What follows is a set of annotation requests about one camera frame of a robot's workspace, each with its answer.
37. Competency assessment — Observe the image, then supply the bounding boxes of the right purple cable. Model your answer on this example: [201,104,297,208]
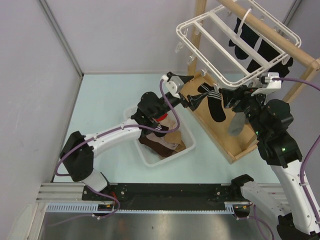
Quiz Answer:
[234,77,320,240]

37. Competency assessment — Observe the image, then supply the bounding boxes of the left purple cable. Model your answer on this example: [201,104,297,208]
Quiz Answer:
[47,79,181,227]

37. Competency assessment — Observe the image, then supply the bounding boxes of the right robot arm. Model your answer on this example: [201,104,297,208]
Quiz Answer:
[219,85,320,240]

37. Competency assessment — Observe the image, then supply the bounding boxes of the grey socks pair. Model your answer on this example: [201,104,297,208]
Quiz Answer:
[227,112,249,136]

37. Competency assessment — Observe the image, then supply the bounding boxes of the white corner clip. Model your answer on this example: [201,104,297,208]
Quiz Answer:
[200,68,208,77]

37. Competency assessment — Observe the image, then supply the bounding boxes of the black striped socks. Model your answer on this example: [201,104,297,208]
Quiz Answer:
[197,82,226,123]

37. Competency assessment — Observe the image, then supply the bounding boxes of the purple cable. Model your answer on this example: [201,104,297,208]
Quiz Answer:
[47,79,181,227]
[234,77,320,240]

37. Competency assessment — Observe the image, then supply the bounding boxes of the wooden drying rack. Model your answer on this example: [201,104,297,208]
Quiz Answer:
[176,0,320,164]

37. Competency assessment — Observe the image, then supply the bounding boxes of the beige socks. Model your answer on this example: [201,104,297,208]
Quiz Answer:
[146,116,186,153]

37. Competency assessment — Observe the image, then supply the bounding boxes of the black hanging socks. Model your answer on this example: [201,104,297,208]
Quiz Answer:
[228,23,294,78]

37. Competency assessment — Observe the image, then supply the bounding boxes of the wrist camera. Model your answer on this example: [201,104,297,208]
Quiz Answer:
[251,72,282,96]
[161,72,185,99]

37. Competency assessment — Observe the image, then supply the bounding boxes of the white clip hanger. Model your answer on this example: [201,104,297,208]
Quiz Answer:
[175,0,302,89]

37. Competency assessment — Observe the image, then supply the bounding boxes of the brown striped socks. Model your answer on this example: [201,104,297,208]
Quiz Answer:
[138,136,174,158]

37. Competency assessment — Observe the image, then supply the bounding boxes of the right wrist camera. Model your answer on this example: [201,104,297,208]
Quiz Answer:
[251,72,282,96]

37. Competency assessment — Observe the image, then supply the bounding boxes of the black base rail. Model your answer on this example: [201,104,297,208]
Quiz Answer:
[82,182,251,212]

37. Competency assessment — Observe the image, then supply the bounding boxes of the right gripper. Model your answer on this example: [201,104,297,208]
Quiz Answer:
[221,84,269,138]

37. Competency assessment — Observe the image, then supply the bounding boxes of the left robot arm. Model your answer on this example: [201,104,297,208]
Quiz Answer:
[58,72,198,200]

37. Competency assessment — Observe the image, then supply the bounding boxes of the white plastic basket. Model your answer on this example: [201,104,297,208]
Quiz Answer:
[133,109,196,167]

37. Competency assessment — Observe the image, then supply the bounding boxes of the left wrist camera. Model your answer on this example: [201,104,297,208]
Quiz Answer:
[161,72,185,99]

